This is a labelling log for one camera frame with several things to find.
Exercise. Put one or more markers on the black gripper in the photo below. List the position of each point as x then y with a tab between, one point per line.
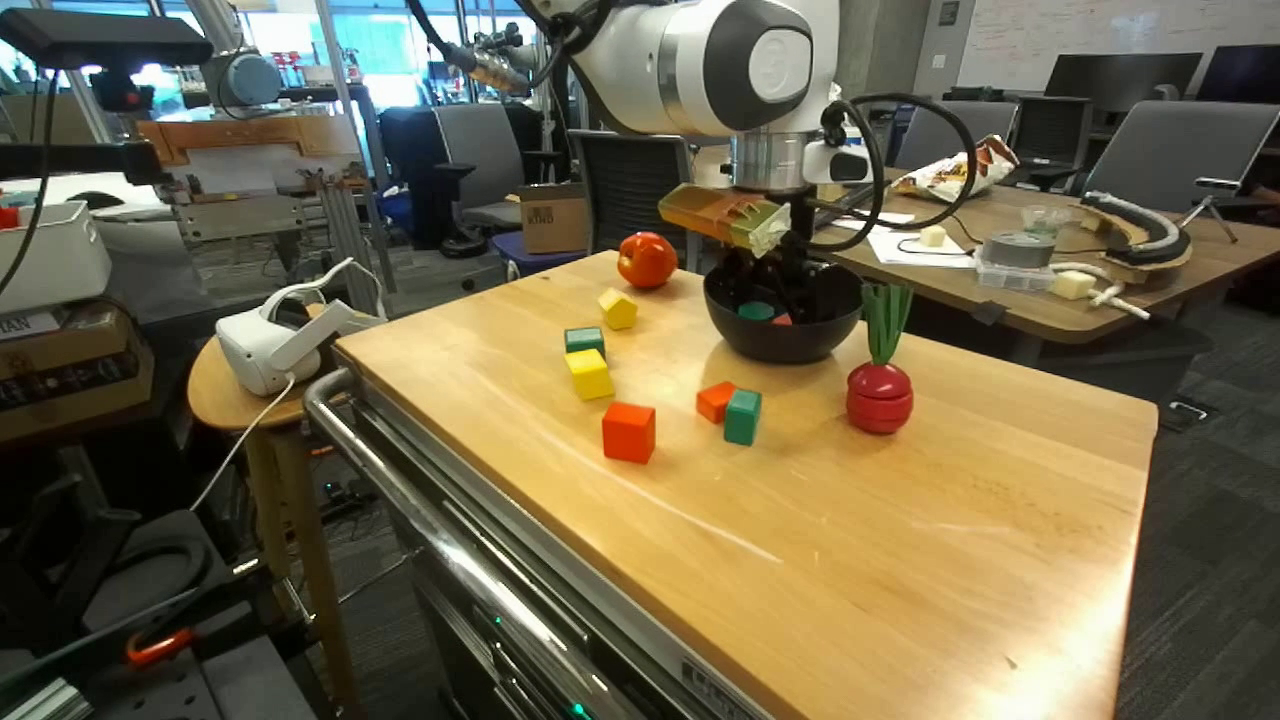
782	263

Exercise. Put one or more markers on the orange red toy apple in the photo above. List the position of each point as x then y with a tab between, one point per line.
646	263

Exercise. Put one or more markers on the red toy radish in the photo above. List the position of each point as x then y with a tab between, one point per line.
880	388

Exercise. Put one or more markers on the small orange block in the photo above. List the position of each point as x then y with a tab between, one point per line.
712	403

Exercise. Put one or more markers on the small teal block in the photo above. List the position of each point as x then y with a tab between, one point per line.
743	417

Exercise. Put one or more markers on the large teal block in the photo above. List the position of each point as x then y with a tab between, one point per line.
582	336

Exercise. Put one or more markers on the yellow block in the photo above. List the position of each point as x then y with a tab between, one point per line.
589	373
619	310

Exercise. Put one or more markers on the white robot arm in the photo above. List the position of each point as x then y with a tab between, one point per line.
754	73

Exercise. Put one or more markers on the black bowl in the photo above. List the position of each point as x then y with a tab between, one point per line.
762	331

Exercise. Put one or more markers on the chip bag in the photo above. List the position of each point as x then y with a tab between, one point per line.
963	175

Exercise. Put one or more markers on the wooden office desk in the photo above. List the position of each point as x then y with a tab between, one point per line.
1083	294

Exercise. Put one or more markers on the steel tool cart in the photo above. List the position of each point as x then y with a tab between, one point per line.
974	565

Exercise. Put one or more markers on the grey office chair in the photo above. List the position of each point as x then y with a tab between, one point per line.
1173	155

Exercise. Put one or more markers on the white VR headset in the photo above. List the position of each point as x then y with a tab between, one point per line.
280	336

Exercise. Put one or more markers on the round wooden stool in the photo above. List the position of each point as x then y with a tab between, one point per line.
284	504

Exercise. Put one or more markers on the wrist camera with wood mount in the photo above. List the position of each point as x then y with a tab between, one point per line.
745	221

